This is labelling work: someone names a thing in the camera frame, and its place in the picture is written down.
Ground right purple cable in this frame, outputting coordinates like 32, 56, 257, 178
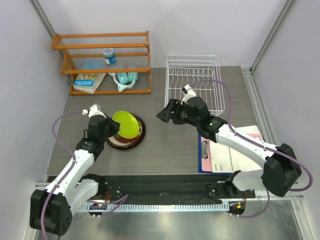
182, 79, 314, 218

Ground white printed manual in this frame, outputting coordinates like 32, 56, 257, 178
209, 141, 261, 174

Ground blue clipboard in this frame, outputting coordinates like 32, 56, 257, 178
197, 134, 231, 175

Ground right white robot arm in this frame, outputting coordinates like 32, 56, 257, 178
156, 96, 302, 198

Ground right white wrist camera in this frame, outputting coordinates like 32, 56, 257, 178
181, 84, 197, 104

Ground clear water bottle blue cap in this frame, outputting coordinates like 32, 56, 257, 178
102, 48, 123, 70

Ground pink paper sheet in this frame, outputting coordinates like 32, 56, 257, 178
198, 135, 261, 175

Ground paperback book with blue cover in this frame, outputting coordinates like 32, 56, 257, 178
72, 73, 106, 94

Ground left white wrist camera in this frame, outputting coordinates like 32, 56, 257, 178
88, 103, 106, 118

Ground orange wooden shelf rack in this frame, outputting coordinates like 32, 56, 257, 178
51, 31, 152, 95

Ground green plastic plate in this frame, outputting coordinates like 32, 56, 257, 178
112, 110, 140, 140

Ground white wire dish rack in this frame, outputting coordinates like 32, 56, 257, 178
164, 54, 226, 116

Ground small brown rimmed plate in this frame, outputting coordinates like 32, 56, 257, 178
113, 133, 142, 144

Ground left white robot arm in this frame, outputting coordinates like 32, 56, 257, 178
29, 115, 120, 239

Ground left grey aluminium frame post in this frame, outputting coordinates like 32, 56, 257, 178
29, 0, 56, 39

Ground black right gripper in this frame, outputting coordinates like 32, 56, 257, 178
157, 98, 200, 128

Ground grey aluminium frame post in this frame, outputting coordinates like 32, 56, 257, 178
29, 0, 56, 39
250, 0, 297, 73

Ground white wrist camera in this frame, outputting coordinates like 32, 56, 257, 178
181, 84, 197, 104
88, 103, 106, 118

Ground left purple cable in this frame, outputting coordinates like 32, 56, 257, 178
39, 110, 88, 240

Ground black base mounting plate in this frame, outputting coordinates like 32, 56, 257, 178
47, 174, 256, 204

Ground large brown rimmed cream plate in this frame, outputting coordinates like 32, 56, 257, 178
106, 113, 147, 151

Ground white slotted cable duct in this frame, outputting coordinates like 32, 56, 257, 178
78, 201, 230, 213

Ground aluminium front rail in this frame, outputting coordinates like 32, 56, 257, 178
31, 179, 305, 203

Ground white teal cat-ear headphones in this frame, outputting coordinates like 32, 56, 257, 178
108, 72, 139, 92

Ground purple cable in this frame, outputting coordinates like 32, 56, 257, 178
39, 110, 88, 240
182, 79, 314, 218

